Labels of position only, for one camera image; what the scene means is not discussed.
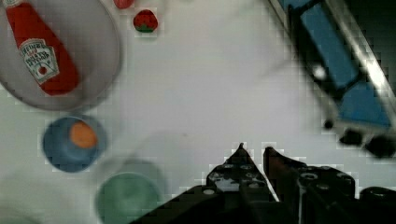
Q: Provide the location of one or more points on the black and silver toaster oven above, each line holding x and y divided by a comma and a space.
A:
377, 20

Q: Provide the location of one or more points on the red ketchup bottle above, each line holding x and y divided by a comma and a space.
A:
42, 52

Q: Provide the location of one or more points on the green mug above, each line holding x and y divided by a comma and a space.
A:
135, 188

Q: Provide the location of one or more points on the red toy strawberry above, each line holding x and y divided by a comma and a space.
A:
145, 21

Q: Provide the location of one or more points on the grey round plate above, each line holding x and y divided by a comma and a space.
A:
90, 36

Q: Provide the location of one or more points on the blue bowl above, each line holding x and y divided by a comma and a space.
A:
63, 153

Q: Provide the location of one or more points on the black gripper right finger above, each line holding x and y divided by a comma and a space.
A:
289, 178

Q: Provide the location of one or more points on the pink toy strawberry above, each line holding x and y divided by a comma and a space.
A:
122, 4

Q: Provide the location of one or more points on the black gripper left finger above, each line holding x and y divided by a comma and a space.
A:
239, 171

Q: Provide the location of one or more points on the orange toy fruit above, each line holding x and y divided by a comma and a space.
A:
82, 135

